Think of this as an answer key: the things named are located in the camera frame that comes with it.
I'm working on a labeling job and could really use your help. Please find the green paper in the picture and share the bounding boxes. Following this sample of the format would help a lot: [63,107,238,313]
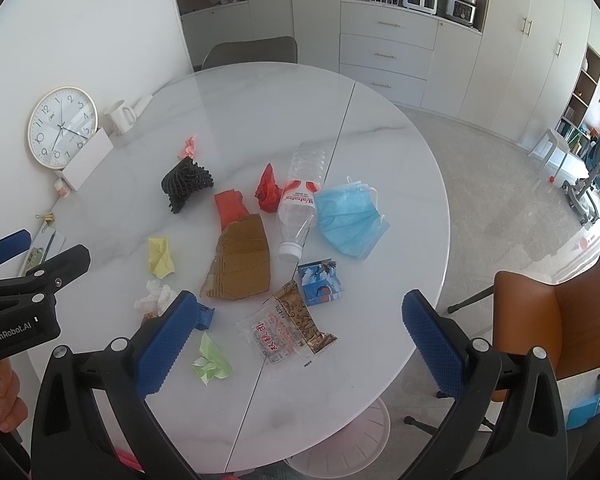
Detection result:
[192,332,233,386]

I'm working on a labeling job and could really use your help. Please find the white tissue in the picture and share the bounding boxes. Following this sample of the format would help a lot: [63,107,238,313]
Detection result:
[134,280,178,316]

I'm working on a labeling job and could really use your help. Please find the yellow paper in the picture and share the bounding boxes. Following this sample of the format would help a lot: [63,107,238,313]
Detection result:
[147,237,175,280]

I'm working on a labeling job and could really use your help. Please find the brown cardboard piece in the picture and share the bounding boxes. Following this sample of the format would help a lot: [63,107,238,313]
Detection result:
[200,214,271,301]

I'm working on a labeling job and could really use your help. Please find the blue snack carton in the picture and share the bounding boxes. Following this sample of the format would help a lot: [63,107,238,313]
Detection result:
[298,259,343,307]

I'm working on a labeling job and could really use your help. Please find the clear snack wrapper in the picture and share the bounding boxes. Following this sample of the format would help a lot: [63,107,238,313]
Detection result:
[237,280,337,366]

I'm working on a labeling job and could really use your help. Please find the blue surgical mask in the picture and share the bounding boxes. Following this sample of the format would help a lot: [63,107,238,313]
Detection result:
[315,179,390,260]

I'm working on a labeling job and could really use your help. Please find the black ribbed plastic object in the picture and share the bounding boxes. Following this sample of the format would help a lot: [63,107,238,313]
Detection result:
[161,157,214,214]

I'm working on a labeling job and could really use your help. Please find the red paper card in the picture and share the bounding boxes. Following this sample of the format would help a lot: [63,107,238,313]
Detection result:
[214,190,249,231]

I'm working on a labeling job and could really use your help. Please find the pink paper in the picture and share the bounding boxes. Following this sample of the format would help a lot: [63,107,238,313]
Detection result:
[178,136,197,160]

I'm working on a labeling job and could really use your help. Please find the clear plastic water bottle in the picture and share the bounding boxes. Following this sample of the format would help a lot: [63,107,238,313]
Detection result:
[277,142,328,263]

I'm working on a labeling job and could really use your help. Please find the red paper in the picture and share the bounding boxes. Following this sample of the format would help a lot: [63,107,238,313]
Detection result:
[254,164,283,214]

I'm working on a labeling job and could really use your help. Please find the white plastic trash bin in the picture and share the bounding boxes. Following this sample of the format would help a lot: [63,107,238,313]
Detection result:
[286,398,391,479]

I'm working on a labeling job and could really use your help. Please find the person's left hand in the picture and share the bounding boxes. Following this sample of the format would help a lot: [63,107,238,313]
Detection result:
[0,359,28,434]

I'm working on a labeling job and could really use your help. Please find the white paper sheet with pen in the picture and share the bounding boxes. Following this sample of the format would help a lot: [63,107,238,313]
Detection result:
[20,223,66,275]

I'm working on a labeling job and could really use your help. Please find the gold binder clip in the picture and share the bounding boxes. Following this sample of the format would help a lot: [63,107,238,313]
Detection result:
[35,212,55,223]

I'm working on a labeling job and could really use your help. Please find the small pink bottle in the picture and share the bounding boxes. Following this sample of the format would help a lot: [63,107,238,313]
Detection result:
[54,178,71,198]

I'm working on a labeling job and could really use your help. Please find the white rectangular box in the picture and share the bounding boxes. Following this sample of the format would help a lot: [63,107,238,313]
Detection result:
[60,128,114,191]

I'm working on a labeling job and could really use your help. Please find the orange leather chair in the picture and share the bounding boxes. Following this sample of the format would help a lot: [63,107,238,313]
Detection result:
[403,238,600,434]

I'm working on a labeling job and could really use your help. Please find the blue tissue box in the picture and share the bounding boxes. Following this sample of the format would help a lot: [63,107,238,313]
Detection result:
[566,393,600,430]

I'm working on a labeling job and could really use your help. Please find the white stool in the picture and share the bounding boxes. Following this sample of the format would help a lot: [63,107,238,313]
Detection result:
[528,128,588,186]

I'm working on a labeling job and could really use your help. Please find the teal office chair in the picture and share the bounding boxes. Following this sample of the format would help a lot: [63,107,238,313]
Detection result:
[562,135,600,226]

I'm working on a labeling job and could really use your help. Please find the open wooden bookshelf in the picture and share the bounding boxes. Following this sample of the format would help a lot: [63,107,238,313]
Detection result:
[556,46,600,155]

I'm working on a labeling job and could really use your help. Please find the white cabinet drawers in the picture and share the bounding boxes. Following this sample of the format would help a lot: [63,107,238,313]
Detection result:
[339,0,482,118]

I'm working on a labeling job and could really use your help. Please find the dark grey chair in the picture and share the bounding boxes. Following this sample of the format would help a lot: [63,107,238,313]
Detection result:
[200,36,299,70]

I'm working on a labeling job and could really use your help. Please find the black microwave oven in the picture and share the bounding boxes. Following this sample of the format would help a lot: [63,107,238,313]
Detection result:
[439,0,477,27]

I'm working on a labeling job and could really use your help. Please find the round white wall clock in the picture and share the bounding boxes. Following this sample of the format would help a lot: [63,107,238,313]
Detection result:
[27,86,99,170]

